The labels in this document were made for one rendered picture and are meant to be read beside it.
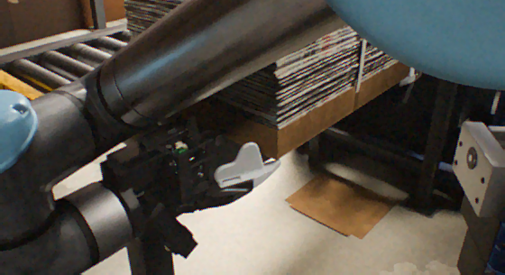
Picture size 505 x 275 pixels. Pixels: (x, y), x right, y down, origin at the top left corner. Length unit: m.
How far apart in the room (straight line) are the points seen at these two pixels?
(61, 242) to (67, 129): 0.10
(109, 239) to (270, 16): 0.27
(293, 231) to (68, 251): 1.33
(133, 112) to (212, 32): 0.12
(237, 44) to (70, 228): 0.23
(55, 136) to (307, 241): 1.35
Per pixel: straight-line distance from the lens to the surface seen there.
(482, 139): 0.78
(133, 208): 0.48
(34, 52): 1.08
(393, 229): 1.80
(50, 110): 0.43
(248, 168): 0.56
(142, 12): 0.69
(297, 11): 0.30
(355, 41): 0.67
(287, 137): 0.58
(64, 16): 4.14
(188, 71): 0.36
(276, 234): 1.70
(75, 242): 0.46
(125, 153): 0.64
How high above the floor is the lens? 1.12
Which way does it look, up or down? 29 degrees down
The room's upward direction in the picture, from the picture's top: straight up
